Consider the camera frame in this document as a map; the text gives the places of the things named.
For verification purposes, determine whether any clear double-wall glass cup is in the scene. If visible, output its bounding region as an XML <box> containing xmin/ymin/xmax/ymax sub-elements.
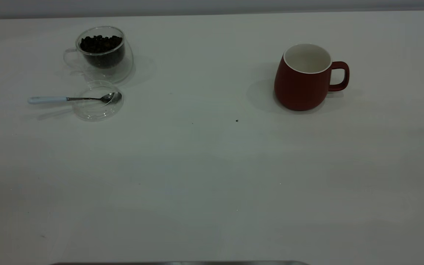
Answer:
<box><xmin>63</xmin><ymin>26</ymin><xmax>134</xmax><ymax>84</ymax></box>

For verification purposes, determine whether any metal spoon with white handle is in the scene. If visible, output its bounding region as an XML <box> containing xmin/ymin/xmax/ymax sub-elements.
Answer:
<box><xmin>28</xmin><ymin>92</ymin><xmax>122</xmax><ymax>105</ymax></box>

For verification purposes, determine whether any round clear glass lid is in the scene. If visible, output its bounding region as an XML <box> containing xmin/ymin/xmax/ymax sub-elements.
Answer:
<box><xmin>72</xmin><ymin>80</ymin><xmax>124</xmax><ymax>121</ymax></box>

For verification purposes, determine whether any red ceramic mug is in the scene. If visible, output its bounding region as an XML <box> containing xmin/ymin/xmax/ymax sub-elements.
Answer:
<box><xmin>274</xmin><ymin>43</ymin><xmax>350</xmax><ymax>112</ymax></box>

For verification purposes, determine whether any dark coffee beans pile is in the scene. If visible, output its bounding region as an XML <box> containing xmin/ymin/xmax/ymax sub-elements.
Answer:
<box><xmin>79</xmin><ymin>35</ymin><xmax>126</xmax><ymax>69</ymax></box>

